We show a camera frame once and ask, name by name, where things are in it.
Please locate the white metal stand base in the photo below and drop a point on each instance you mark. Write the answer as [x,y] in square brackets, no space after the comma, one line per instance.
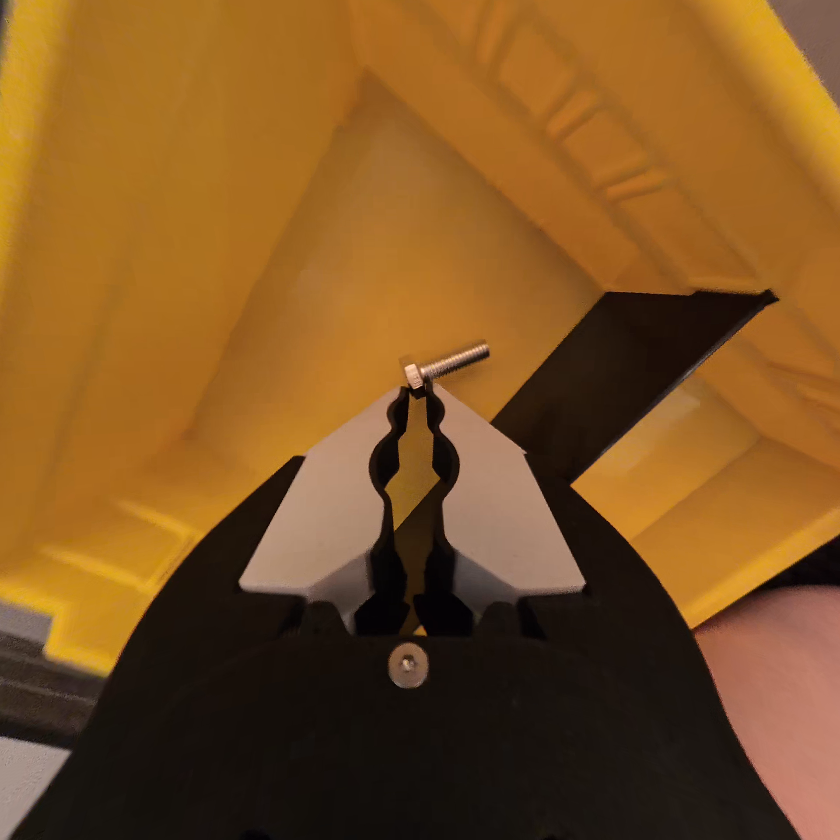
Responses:
[26,781]

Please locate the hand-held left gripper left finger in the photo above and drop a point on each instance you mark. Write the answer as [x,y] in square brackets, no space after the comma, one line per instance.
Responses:
[315,525]

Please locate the person's left forearm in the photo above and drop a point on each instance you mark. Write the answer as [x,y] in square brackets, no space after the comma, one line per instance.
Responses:
[774,689]

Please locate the silver hex bolt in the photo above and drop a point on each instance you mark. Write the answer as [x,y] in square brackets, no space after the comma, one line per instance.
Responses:
[453,359]

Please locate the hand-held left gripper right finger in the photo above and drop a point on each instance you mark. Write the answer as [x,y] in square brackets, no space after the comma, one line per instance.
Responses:
[512,525]

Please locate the yellow bin with black divider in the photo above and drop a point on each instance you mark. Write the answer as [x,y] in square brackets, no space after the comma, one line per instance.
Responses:
[197,262]

